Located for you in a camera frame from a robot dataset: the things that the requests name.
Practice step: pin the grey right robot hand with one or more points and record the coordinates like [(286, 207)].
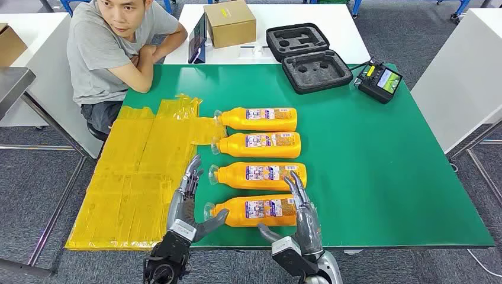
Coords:
[(308, 231)]

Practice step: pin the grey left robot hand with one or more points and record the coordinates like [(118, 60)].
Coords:
[(182, 211)]

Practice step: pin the person's right hand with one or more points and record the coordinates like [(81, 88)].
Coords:
[(148, 51)]

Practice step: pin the person's left hand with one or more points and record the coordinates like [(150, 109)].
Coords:
[(135, 60)]

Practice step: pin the orange detergent bottle clear cap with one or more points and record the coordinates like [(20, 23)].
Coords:
[(235, 119), (235, 146), (231, 176), (235, 213)]

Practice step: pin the person's left forearm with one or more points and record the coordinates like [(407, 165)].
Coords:
[(172, 43)]

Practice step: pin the person's right forearm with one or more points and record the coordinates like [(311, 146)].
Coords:
[(144, 74)]

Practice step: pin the person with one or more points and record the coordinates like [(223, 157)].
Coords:
[(94, 47)]

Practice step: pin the dark tablet with stand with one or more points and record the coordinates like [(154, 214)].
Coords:
[(198, 39)]

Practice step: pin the yellow taped cardboard mat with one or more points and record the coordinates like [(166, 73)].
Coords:
[(125, 188)]

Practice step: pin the black stool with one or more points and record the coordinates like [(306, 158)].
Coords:
[(96, 133)]

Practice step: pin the closed brown cardboard box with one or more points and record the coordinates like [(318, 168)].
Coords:
[(231, 27)]

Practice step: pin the white side table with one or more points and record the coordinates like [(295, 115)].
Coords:
[(43, 47)]

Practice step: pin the thin black pen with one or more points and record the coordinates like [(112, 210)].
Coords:
[(246, 46)]

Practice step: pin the small white plastic item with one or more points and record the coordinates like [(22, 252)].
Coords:
[(257, 50)]

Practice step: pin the grey metal table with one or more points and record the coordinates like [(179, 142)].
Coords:
[(11, 84)]

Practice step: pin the open brown cardboard box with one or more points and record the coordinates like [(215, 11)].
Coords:
[(10, 45)]

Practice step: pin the open black foam case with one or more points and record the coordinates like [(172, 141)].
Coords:
[(313, 72)]

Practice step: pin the black remote controller with screen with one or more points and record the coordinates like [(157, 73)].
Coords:
[(376, 84)]

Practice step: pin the white table with box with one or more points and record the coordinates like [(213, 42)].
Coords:
[(333, 27)]

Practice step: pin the green plastic crate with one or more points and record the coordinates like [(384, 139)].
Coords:
[(333, 1)]

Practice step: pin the white table with metal legs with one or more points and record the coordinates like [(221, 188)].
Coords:
[(459, 78)]

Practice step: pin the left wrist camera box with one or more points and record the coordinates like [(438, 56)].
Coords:
[(183, 229)]

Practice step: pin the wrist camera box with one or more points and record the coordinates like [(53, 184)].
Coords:
[(183, 229), (290, 258)]

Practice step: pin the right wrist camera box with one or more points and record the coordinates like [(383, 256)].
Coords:
[(290, 258)]

